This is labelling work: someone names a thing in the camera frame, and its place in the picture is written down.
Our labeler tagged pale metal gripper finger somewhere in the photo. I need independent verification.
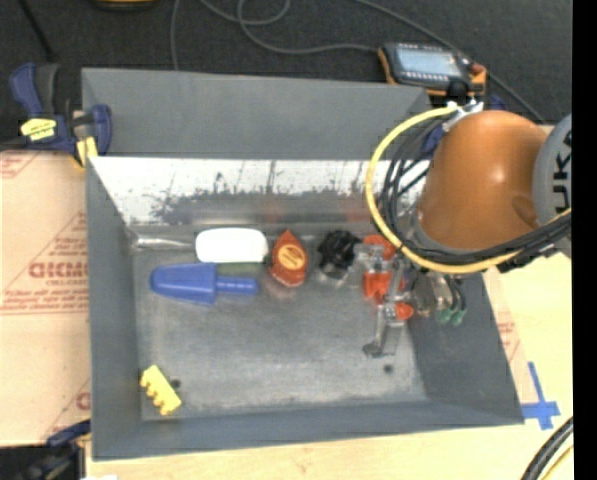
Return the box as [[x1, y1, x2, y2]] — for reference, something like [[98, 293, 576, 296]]
[[361, 307, 405, 360], [356, 245, 397, 277]]

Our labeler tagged orange plastic toy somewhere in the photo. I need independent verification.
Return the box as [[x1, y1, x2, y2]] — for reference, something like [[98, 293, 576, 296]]
[[361, 234, 415, 320]]

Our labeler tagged black knob-shaped object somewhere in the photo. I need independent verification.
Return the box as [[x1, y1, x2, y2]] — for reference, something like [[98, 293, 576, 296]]
[[316, 229, 362, 280]]

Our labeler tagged red-orange pointed toy yellow label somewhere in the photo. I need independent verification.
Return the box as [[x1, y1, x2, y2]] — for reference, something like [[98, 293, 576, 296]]
[[269, 228, 310, 288]]

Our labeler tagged grey metal bin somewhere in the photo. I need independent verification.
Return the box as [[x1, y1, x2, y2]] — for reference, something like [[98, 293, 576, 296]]
[[80, 67, 525, 460]]

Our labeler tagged white rounded block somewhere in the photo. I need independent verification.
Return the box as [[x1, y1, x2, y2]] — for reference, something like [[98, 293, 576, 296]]
[[194, 227, 270, 264]]

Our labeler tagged blue cone-shaped bottle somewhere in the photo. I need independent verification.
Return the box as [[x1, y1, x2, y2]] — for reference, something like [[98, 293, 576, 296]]
[[149, 262, 260, 306]]

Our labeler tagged yellow toothed block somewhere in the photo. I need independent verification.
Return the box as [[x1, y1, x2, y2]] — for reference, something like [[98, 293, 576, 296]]
[[138, 364, 183, 416]]

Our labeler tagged brown cardboard board red print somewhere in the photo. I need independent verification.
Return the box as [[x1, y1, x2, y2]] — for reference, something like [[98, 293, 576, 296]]
[[0, 148, 535, 449]]

